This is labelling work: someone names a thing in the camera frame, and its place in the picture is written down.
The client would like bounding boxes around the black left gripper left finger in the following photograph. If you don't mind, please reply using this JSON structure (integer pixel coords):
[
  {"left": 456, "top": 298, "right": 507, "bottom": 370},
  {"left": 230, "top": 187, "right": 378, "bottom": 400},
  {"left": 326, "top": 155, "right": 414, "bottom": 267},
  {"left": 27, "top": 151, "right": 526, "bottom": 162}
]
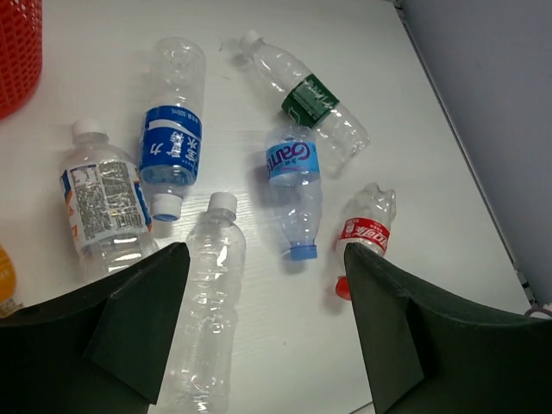
[{"left": 1, "top": 242, "right": 190, "bottom": 413}]

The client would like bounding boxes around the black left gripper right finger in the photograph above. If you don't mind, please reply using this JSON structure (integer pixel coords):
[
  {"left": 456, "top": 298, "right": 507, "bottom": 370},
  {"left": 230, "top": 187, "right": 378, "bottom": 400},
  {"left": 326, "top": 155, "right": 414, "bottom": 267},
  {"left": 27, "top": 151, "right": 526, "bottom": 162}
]
[{"left": 344, "top": 243, "right": 551, "bottom": 413}]

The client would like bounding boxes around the orange plastic bottle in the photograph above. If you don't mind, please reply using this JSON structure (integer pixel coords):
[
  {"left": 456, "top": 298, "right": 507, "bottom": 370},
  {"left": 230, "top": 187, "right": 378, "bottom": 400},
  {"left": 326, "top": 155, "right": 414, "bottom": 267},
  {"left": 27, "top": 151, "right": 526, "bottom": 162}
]
[{"left": 0, "top": 247, "right": 24, "bottom": 318}]

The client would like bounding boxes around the white orange label bottle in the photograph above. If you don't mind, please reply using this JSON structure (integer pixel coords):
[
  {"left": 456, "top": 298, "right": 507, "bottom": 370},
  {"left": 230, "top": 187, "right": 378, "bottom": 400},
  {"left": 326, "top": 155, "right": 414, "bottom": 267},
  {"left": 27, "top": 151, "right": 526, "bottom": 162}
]
[{"left": 60, "top": 119, "right": 159, "bottom": 283}]

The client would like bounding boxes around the red label cola bottle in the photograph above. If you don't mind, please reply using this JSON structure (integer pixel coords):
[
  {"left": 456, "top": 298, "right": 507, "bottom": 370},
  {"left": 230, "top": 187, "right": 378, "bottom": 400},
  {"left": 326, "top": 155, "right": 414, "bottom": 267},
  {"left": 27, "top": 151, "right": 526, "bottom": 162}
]
[{"left": 334, "top": 182, "right": 397, "bottom": 301}]

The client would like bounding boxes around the plain clear plastic bottle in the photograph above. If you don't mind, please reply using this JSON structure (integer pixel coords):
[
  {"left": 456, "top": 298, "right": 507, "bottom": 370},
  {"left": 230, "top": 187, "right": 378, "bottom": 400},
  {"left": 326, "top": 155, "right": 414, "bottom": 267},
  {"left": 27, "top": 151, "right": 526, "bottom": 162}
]
[{"left": 150, "top": 192, "right": 247, "bottom": 413}]

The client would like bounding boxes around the blue label clear bottle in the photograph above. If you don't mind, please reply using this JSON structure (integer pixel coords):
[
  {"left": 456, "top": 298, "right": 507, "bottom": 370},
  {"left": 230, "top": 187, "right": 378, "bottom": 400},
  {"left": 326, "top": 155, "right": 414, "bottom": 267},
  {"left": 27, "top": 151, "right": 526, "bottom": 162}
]
[{"left": 140, "top": 37, "right": 206, "bottom": 222}]

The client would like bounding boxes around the light blue label bottle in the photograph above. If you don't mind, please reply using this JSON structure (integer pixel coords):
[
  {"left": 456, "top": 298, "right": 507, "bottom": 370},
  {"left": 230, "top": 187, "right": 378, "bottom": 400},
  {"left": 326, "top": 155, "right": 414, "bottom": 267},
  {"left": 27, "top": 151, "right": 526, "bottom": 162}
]
[{"left": 265, "top": 125, "right": 323, "bottom": 261}]

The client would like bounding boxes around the green label clear bottle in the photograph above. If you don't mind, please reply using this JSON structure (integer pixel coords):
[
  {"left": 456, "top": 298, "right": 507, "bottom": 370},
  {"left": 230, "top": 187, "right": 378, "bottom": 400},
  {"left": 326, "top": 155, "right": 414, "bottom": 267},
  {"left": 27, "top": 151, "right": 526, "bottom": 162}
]
[{"left": 239, "top": 30, "right": 370, "bottom": 179}]

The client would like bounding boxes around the red plastic mesh bin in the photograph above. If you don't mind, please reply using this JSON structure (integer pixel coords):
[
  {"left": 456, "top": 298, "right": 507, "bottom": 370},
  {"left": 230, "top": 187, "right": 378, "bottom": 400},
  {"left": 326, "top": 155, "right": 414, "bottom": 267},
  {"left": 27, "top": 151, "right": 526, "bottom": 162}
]
[{"left": 0, "top": 0, "right": 42, "bottom": 119}]

